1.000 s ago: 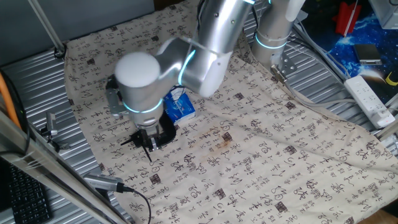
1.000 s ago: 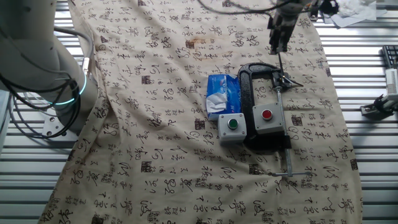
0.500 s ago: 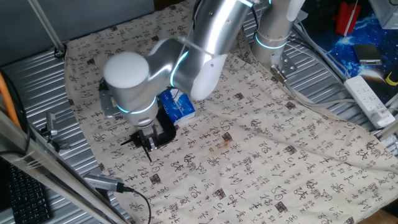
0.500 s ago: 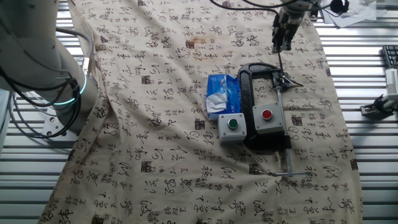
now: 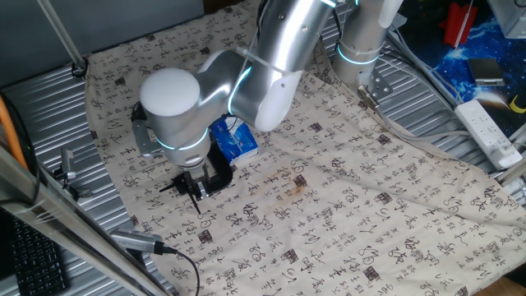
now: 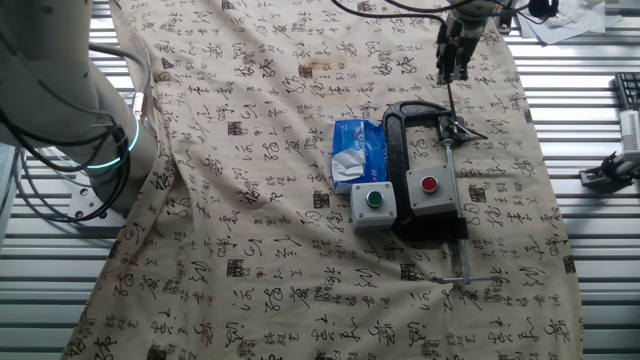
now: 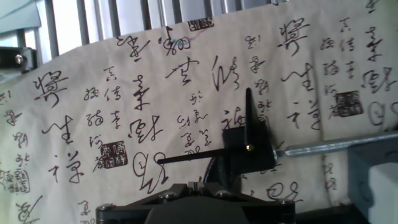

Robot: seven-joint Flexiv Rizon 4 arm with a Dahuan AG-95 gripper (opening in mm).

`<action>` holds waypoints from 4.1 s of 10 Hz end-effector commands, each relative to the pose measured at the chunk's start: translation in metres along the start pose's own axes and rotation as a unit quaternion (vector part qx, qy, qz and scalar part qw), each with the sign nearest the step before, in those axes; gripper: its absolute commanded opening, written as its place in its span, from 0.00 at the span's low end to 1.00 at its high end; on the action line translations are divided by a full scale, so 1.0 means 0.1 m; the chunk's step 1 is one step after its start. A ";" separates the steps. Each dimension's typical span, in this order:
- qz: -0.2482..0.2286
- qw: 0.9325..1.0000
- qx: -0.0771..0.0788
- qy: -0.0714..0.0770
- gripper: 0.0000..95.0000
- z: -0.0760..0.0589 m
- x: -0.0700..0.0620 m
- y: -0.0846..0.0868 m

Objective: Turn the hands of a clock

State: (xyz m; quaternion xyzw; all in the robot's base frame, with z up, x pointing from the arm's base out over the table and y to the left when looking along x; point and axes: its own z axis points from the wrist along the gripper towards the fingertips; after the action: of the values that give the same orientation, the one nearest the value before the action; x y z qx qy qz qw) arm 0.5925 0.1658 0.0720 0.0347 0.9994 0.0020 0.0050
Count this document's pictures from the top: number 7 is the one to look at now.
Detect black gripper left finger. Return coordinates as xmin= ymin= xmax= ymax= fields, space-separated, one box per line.
xmin=96 ymin=182 xmax=195 ymax=224

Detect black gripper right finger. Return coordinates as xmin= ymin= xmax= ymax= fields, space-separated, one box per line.
xmin=194 ymin=182 xmax=296 ymax=224

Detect long black clock hand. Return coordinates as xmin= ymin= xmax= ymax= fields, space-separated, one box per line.
xmin=157 ymin=145 xmax=250 ymax=165

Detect black clock movement box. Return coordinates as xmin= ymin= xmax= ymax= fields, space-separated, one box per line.
xmin=221 ymin=119 xmax=277 ymax=175

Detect short black clock hand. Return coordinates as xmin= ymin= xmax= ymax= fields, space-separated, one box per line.
xmin=244 ymin=87 xmax=259 ymax=147

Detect black C-clamp with screw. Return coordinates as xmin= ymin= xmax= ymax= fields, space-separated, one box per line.
xmin=201 ymin=130 xmax=398 ymax=224

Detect beige calligraphy cloth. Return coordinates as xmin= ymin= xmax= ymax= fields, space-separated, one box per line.
xmin=0 ymin=0 xmax=398 ymax=224

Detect black rail bracket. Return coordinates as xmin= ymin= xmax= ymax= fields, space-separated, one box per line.
xmin=0 ymin=46 xmax=39 ymax=74

